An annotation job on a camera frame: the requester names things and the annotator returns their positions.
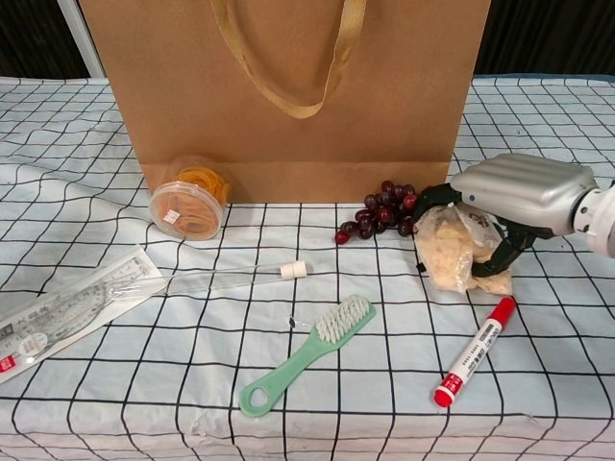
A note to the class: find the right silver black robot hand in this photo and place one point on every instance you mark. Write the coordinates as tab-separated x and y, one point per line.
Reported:
528	192

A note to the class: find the packaged bread with white label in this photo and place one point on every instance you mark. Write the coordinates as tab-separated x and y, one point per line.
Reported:
442	249

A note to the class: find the dark red grape bunch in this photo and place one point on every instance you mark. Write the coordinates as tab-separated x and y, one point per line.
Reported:
379	213

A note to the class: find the brown paper bag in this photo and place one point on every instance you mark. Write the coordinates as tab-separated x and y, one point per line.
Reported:
288	144

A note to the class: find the clear rubber band jar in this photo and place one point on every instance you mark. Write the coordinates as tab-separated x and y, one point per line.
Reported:
185	216

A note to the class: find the red whiteboard marker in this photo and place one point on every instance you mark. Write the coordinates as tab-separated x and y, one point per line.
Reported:
473	355

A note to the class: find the glass tube with white stopper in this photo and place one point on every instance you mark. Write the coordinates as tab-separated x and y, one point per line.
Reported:
293	270

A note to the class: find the green scrubbing brush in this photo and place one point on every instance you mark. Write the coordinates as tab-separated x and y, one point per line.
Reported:
298	360

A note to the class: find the white black checkered tablecloth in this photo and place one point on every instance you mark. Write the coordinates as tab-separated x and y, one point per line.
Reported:
144	408

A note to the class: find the packaged clear ruler set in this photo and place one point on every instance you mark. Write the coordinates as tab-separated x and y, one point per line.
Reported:
57	312

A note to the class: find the white partition post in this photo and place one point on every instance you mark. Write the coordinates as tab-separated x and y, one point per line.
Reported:
84	43

